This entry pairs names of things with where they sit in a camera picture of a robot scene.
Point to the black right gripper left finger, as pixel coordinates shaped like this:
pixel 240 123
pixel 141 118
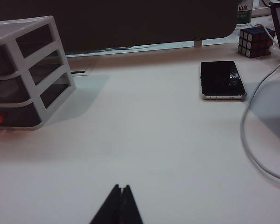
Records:
pixel 109 210

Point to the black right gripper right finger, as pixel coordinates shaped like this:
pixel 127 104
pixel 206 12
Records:
pixel 128 210

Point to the white three-drawer cabinet frame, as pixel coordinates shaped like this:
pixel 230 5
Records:
pixel 49 30

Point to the black smartphone with silver edge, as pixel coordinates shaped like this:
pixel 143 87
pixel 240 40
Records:
pixel 221 79

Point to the brown desk partition panel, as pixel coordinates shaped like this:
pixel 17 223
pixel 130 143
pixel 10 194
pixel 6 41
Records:
pixel 130 21

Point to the black Rubik's cube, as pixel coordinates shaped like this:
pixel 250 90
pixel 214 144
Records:
pixel 256 44

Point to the clear bottle with green label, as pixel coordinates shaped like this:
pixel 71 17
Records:
pixel 244 14

